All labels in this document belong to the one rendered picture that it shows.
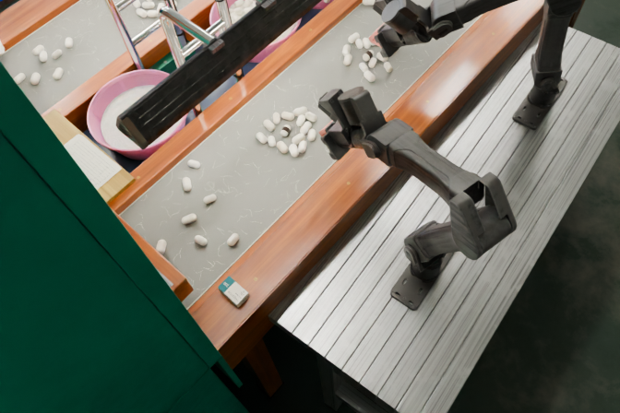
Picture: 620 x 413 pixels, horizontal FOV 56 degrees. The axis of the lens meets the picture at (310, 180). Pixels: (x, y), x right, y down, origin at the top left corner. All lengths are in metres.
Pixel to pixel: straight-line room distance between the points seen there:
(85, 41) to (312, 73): 0.68
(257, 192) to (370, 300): 0.37
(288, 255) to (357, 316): 0.21
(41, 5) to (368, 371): 1.41
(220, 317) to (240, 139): 0.47
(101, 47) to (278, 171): 0.68
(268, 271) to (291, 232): 0.10
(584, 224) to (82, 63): 1.78
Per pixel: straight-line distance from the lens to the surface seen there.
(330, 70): 1.60
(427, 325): 1.34
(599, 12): 3.04
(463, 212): 0.97
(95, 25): 1.88
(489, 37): 1.69
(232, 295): 1.25
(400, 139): 1.08
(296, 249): 1.29
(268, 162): 1.44
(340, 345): 1.32
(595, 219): 2.36
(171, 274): 1.22
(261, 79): 1.57
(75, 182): 0.56
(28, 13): 1.97
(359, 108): 1.13
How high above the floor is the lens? 1.95
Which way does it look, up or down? 59 degrees down
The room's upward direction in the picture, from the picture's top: 6 degrees counter-clockwise
